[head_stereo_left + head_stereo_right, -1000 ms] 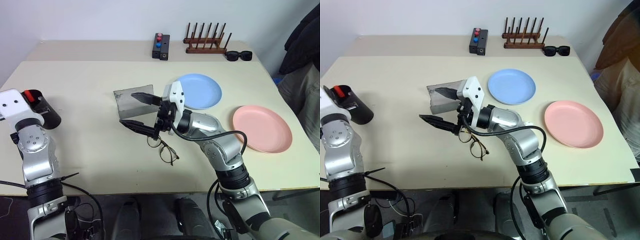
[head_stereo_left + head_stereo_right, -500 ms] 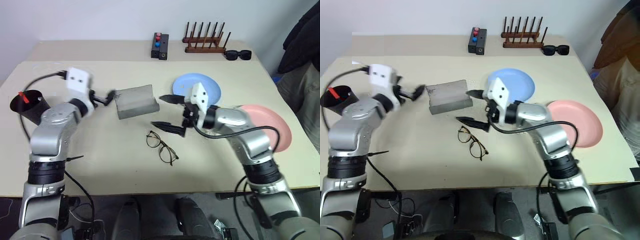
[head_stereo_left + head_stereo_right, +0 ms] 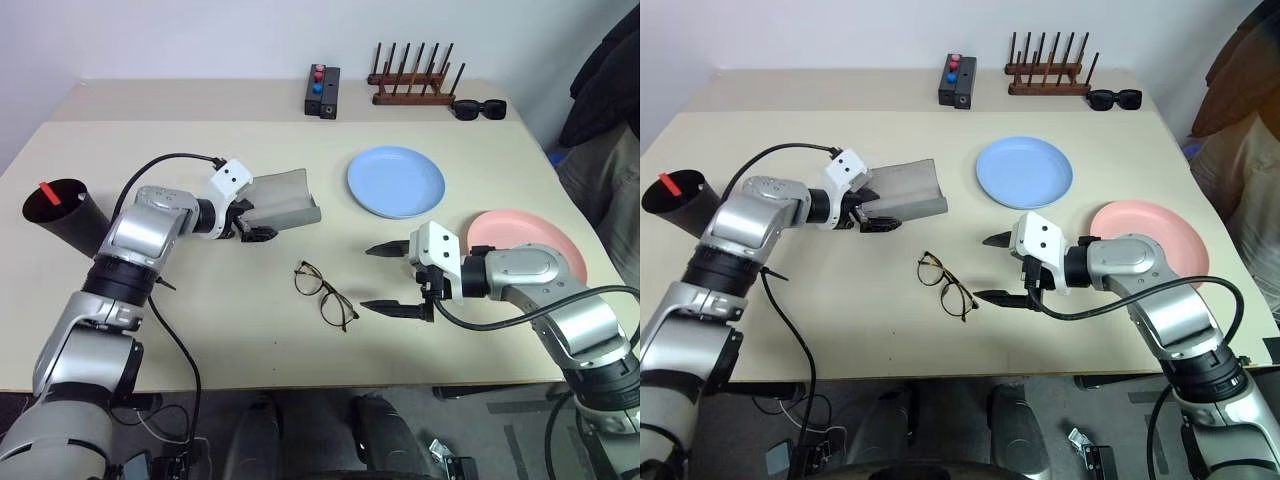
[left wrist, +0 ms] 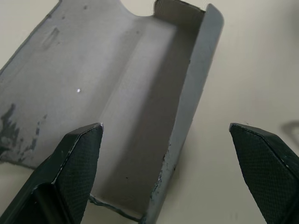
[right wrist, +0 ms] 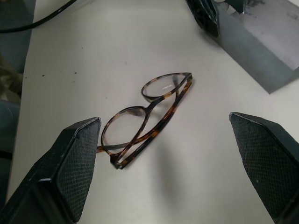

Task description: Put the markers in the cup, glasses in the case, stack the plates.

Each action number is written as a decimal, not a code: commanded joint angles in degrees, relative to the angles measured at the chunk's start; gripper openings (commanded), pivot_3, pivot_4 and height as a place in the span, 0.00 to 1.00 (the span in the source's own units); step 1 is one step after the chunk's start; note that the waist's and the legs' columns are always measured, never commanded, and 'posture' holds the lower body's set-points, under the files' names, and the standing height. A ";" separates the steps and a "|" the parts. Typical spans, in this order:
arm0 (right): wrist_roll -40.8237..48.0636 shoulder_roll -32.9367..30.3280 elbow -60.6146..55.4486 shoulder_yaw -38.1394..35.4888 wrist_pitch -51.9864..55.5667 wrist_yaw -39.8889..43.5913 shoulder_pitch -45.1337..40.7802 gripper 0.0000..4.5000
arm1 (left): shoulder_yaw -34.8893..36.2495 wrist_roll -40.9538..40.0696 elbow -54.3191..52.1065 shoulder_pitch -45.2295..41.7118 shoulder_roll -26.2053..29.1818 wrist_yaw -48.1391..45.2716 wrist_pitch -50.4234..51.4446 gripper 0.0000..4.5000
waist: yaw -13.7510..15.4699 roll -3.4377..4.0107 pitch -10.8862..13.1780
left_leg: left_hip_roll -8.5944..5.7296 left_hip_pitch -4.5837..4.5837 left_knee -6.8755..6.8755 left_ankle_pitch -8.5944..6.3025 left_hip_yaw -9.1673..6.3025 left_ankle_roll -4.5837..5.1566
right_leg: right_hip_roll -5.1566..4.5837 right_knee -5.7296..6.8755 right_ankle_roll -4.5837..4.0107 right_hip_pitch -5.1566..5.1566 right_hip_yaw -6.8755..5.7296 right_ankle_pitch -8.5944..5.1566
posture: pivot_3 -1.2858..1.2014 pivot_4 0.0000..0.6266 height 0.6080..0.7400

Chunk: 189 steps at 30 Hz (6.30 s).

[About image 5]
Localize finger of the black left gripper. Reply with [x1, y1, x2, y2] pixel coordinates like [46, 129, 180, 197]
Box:
[186, 0, 221, 38]

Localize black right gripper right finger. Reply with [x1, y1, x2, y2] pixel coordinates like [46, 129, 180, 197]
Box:
[229, 112, 299, 224]

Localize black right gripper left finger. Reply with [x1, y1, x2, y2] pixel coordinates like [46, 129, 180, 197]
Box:
[0, 117, 102, 224]

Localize tortoiseshell eyeglasses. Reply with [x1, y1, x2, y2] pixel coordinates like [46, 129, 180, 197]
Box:
[96, 72, 194, 170]

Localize grey metal plate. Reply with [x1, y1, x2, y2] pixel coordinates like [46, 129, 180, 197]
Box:
[216, 0, 299, 95]

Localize black cable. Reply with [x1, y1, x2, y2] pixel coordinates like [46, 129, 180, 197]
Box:
[0, 0, 78, 33]

